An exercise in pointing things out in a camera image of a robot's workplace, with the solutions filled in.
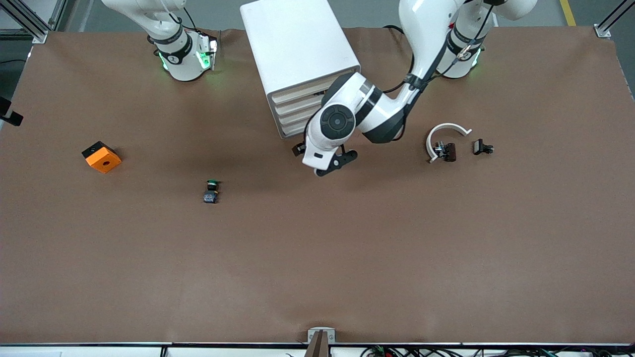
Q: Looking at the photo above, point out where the aluminium frame post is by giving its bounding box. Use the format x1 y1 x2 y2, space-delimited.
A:
47 0 68 31
594 0 635 39
0 0 50 44

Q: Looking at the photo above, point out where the brown table cover sheet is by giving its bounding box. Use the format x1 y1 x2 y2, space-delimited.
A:
0 26 635 345

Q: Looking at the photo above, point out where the grey metal mount bracket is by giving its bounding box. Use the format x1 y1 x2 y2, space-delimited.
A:
308 327 336 344

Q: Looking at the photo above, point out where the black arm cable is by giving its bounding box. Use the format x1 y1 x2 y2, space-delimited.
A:
382 2 497 95

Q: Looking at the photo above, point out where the green push button switch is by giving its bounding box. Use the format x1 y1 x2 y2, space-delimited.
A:
202 179 222 204

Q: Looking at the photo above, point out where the orange button enclosure box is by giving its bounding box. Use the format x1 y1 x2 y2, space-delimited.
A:
81 141 123 174

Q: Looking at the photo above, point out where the white curved plastic piece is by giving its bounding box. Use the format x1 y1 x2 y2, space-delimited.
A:
426 122 473 164

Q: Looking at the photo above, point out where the dark brown small component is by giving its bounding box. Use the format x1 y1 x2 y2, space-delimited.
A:
435 141 457 163

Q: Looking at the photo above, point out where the metal table edge rail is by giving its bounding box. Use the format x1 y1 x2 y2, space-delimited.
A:
0 341 635 348

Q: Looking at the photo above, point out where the white drawer cabinet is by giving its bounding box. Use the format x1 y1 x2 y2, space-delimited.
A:
240 0 362 140

